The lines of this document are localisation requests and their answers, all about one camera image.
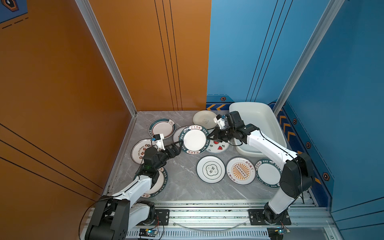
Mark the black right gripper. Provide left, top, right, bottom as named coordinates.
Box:
left=205, top=126, right=236, bottom=143

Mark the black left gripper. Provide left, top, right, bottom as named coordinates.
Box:
left=153, top=140, right=182, bottom=173

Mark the watermelon pattern plate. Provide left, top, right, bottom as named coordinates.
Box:
left=207, top=140, right=230, bottom=154

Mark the green lettered rim plate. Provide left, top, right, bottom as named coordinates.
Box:
left=179, top=125, right=210, bottom=155

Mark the orange sunburst plate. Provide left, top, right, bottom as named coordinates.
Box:
left=226, top=157, right=256, bottom=186

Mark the green clover outline plate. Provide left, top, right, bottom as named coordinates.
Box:
left=196, top=156, right=226, bottom=184

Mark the red chinese characters plate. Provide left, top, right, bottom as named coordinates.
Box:
left=173, top=126, right=188, bottom=146

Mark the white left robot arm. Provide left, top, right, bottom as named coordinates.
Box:
left=84, top=141, right=184, bottom=240

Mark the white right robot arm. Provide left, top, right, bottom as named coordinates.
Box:
left=209, top=111, right=315, bottom=225

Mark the white plastic bin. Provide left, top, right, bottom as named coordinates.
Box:
left=229, top=102, right=287, bottom=159

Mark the red rim plate left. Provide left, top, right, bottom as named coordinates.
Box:
left=131, top=139, right=154, bottom=164

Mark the green lettered plate front left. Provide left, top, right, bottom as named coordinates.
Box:
left=142, top=168, right=168, bottom=198

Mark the cream plain plate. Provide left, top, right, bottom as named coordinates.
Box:
left=193, top=110, right=217, bottom=130

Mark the green rim plate back left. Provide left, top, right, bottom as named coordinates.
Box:
left=149, top=119, right=176, bottom=139

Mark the green lettered plate right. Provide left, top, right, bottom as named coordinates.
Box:
left=255, top=159, right=282, bottom=188

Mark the left circuit board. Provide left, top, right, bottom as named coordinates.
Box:
left=138, top=229, right=160, bottom=240

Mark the circuit board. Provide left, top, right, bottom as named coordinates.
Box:
left=267, top=228, right=291, bottom=240
left=138, top=229, right=160, bottom=240

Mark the right circuit board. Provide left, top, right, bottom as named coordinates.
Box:
left=267, top=228, right=291, bottom=240

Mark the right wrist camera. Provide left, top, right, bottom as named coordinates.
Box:
left=216, top=118, right=226, bottom=130

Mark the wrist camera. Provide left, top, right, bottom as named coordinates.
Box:
left=152, top=134, right=165, bottom=150
left=216, top=118, right=226, bottom=130

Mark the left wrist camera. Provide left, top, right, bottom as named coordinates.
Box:
left=152, top=134, right=165, bottom=150

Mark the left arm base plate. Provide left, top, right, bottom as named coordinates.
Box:
left=139, top=209, right=170, bottom=226

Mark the aluminium rail frame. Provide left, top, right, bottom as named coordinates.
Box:
left=124, top=201, right=343, bottom=240

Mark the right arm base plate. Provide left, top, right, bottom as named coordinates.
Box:
left=248, top=209, right=292, bottom=226

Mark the white cable on rail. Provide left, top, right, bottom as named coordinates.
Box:
left=171, top=221, right=249, bottom=232

